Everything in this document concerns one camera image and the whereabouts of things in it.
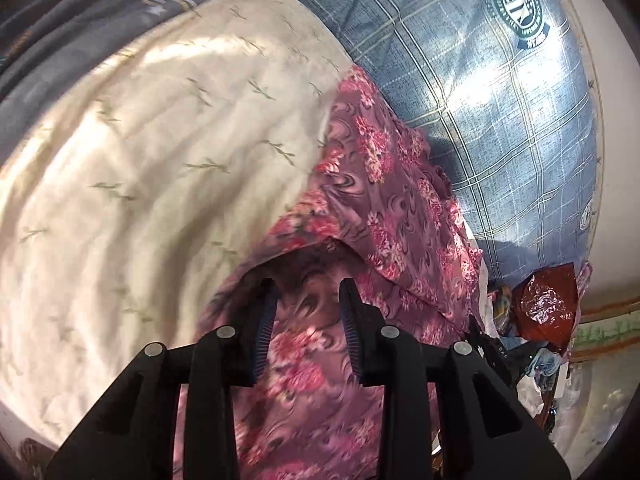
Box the pink floral garment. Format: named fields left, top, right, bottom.
left=198, top=67, right=482, bottom=479

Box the white cloth piece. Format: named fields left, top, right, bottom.
left=516, top=375, right=544, bottom=417

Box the red plastic bag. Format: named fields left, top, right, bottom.
left=513, top=262, right=578, bottom=354

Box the cream leaf-print sheet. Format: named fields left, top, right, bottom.
left=1, top=0, right=352, bottom=444

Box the blue plaid bedsheet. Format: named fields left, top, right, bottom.
left=298, top=0, right=597, bottom=284

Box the grey blue striped blanket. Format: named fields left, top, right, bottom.
left=1, top=0, right=207, bottom=159

